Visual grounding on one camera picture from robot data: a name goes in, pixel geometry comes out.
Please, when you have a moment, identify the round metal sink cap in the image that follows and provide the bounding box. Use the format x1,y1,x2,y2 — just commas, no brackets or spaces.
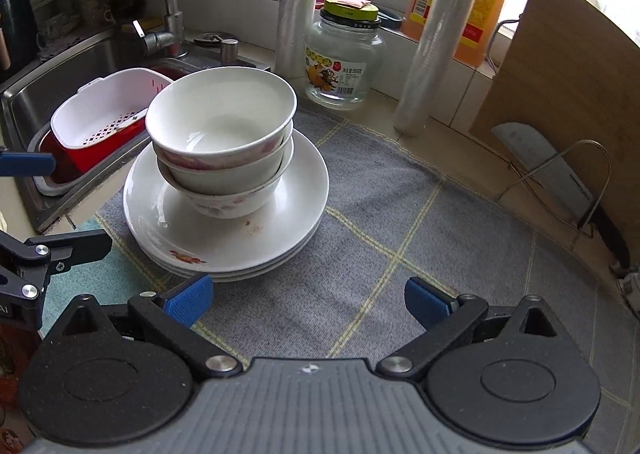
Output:
194,32,236,47

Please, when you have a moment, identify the white plastic colander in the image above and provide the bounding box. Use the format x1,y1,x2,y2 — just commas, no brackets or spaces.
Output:
50,68,176,157

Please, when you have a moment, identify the bamboo cutting board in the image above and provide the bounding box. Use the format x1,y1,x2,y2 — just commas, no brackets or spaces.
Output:
470,0,640,295

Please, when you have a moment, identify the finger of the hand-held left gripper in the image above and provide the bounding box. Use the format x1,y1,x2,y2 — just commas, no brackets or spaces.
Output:
0,229,113,302
0,146,57,180

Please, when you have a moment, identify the teal printed cloth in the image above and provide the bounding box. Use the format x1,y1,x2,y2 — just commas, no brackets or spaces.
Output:
40,214,171,335

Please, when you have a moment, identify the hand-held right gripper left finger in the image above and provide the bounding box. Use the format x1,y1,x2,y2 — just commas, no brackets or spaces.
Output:
47,273,248,380

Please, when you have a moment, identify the grey checked counter mat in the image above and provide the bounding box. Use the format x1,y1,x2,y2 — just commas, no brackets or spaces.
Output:
95,106,640,454

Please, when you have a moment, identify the plain white shallow dish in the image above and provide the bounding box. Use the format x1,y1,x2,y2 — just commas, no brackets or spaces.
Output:
122,126,330,261

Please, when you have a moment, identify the stainless steel sink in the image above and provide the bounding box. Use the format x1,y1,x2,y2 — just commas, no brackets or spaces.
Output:
0,26,273,235

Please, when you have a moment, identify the black air fryer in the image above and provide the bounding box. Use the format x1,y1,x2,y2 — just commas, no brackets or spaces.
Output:
0,0,41,80

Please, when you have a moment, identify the black handled kitchen knife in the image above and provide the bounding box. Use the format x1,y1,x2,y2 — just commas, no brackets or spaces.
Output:
491,122,632,270

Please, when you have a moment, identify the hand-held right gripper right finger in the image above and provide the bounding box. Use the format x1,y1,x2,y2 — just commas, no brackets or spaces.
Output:
376,276,571,380

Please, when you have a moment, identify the metal wire rack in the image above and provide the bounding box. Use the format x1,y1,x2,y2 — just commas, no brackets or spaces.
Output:
495,140,613,240

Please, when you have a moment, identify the glass jar green lid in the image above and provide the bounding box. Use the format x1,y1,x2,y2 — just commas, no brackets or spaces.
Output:
305,0,383,110

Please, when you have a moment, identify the white and red strainer basket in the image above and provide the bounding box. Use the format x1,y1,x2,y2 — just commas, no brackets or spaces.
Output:
37,66,176,195

